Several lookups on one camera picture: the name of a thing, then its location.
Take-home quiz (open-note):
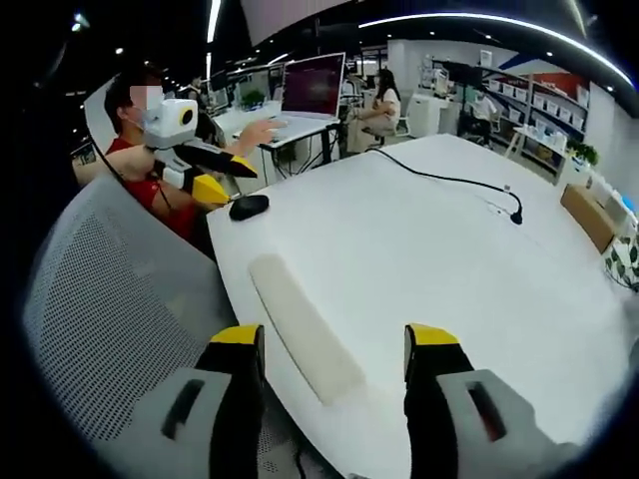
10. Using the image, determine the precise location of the white office chair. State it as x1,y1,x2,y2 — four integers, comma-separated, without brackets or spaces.
371,97,415,146

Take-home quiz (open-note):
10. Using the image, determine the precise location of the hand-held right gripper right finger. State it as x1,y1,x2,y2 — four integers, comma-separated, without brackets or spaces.
402,322,565,479

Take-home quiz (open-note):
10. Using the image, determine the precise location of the shelf of white bins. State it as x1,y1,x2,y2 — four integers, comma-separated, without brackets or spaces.
478,69,590,136

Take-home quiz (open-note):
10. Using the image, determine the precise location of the white office desk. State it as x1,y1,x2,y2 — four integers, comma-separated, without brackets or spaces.
212,102,340,191

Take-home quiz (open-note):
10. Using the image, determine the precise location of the green potted plant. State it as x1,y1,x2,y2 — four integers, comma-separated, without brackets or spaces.
601,234,639,293

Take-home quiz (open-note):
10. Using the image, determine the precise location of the black power cable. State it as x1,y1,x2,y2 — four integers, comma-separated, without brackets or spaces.
366,148,524,226

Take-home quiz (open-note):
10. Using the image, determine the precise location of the cardboard box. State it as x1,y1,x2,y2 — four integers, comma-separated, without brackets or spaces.
559,183,623,253

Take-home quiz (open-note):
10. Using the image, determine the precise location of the white cabinet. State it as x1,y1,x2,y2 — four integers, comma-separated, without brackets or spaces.
408,92,453,136

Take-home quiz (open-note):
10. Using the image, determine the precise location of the black computer mouse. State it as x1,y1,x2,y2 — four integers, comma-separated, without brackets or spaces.
228,194,271,222

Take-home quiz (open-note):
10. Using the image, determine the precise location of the black monitor on stand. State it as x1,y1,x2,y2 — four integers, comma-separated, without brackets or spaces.
441,60,486,136

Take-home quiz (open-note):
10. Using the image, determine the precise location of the beige cutlery case lid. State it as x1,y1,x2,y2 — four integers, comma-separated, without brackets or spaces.
248,252,368,404

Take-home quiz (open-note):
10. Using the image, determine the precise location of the white laptop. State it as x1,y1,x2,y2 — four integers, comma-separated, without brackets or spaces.
232,52,346,146

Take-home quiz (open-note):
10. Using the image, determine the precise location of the grey mesh office chair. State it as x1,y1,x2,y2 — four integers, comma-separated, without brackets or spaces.
22,177,241,450

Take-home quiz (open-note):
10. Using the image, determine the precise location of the large hanging screen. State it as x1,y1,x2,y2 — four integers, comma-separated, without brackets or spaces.
239,0,360,46

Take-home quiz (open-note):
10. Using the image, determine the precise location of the curved ceiling light strip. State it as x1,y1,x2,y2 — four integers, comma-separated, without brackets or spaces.
357,12,635,84

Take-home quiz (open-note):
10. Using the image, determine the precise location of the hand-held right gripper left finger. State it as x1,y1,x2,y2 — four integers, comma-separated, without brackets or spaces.
99,322,266,479

